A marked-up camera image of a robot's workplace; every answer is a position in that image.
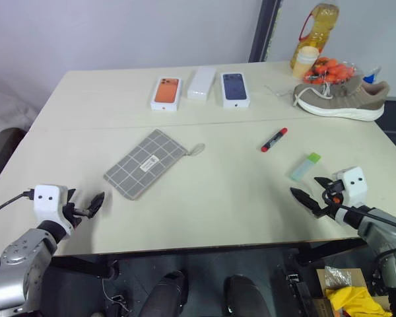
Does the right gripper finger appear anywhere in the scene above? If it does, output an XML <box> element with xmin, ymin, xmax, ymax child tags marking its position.
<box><xmin>289</xmin><ymin>187</ymin><xmax>324</xmax><ymax>219</ymax></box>
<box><xmin>313</xmin><ymin>176</ymin><xmax>334</xmax><ymax>190</ymax></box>

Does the dark rounded shape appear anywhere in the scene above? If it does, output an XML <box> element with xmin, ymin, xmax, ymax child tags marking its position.
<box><xmin>141</xmin><ymin>269</ymin><xmax>189</xmax><ymax>317</ymax></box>
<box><xmin>223</xmin><ymin>273</ymin><xmax>272</xmax><ymax>317</ymax></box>

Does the crumpled clear plastic bag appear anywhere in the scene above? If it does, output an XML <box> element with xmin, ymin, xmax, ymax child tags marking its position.
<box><xmin>323</xmin><ymin>265</ymin><xmax>351</xmax><ymax>289</ymax></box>

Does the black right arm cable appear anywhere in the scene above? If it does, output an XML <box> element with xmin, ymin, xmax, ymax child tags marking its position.
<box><xmin>339</xmin><ymin>204</ymin><xmax>396</xmax><ymax>232</ymax></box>

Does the clear bag of orange fruit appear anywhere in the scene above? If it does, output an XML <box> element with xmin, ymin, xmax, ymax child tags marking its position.
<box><xmin>302</xmin><ymin>56</ymin><xmax>364</xmax><ymax>85</ymax></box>

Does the yellow cooking oil bottle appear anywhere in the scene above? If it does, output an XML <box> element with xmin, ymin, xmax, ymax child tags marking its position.
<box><xmin>289</xmin><ymin>3</ymin><xmax>341</xmax><ymax>72</ymax></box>

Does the yellow cloth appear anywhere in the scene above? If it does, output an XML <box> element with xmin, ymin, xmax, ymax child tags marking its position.
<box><xmin>325</xmin><ymin>285</ymin><xmax>389</xmax><ymax>317</ymax></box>

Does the brown cardboard box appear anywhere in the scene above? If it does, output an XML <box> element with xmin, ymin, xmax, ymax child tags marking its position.
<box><xmin>313</xmin><ymin>266</ymin><xmax>391</xmax><ymax>317</ymax></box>

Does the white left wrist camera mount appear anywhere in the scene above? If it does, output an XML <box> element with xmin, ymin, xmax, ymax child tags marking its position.
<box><xmin>32</xmin><ymin>184</ymin><xmax>73</xmax><ymax>236</ymax></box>

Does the pale eraser with green cap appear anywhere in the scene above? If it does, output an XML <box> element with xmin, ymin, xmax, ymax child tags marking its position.
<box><xmin>290</xmin><ymin>152</ymin><xmax>322</xmax><ymax>182</ymax></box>

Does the red and black marker pen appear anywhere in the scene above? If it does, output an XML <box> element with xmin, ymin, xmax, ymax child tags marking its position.
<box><xmin>260</xmin><ymin>127</ymin><xmax>288</xmax><ymax>153</ymax></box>

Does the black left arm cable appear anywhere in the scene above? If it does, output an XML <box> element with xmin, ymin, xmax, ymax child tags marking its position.
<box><xmin>0</xmin><ymin>190</ymin><xmax>36</xmax><ymax>223</ymax></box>

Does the dark blue phone box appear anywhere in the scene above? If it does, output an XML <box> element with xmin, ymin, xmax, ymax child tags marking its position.
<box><xmin>220</xmin><ymin>71</ymin><xmax>251</xmax><ymax>110</ymax></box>

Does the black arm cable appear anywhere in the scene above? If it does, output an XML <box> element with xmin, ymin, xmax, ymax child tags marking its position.
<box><xmin>339</xmin><ymin>204</ymin><xmax>396</xmax><ymax>232</ymax></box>
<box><xmin>0</xmin><ymin>190</ymin><xmax>36</xmax><ymax>223</ymax></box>

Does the grey checked fabric pouch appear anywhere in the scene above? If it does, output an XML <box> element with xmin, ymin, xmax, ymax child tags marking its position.
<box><xmin>103</xmin><ymin>128</ymin><xmax>207</xmax><ymax>200</ymax></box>

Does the black table frame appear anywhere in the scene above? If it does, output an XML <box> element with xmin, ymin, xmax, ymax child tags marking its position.
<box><xmin>48</xmin><ymin>238</ymin><xmax>368</xmax><ymax>281</ymax></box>

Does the beige sneaker with white sole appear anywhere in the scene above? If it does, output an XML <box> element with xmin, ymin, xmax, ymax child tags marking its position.
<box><xmin>265</xmin><ymin>79</ymin><xmax>391</xmax><ymax>122</ymax></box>

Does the plain white box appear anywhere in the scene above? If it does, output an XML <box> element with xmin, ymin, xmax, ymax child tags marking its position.
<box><xmin>186</xmin><ymin>66</ymin><xmax>217</xmax><ymax>102</ymax></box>

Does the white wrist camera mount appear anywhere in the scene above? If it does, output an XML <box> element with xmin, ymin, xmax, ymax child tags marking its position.
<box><xmin>332</xmin><ymin>166</ymin><xmax>369</xmax><ymax>207</ymax></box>
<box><xmin>32</xmin><ymin>184</ymin><xmax>73</xmax><ymax>236</ymax></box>

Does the dark chair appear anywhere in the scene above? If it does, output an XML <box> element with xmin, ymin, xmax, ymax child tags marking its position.
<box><xmin>0</xmin><ymin>127</ymin><xmax>28</xmax><ymax>196</ymax></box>

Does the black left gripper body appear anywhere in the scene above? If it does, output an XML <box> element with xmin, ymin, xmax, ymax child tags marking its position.
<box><xmin>63</xmin><ymin>201</ymin><xmax>93</xmax><ymax>229</ymax></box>

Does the dark window frame post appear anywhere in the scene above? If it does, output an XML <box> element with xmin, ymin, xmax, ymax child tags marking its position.
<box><xmin>248</xmin><ymin>0</ymin><xmax>284</xmax><ymax>64</ymax></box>

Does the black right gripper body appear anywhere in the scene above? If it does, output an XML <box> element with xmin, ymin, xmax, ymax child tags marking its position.
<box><xmin>317</xmin><ymin>181</ymin><xmax>347</xmax><ymax>219</ymax></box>

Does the black metal bar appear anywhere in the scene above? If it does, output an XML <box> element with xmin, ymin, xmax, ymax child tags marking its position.
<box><xmin>276</xmin><ymin>267</ymin><xmax>317</xmax><ymax>317</ymax></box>

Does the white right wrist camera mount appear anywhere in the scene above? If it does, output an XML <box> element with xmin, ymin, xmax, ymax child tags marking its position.
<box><xmin>332</xmin><ymin>166</ymin><xmax>369</xmax><ymax>207</ymax></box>

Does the orange phone box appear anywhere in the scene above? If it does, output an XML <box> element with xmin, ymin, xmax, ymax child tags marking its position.
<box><xmin>149</xmin><ymin>77</ymin><xmax>185</xmax><ymax>112</ymax></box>

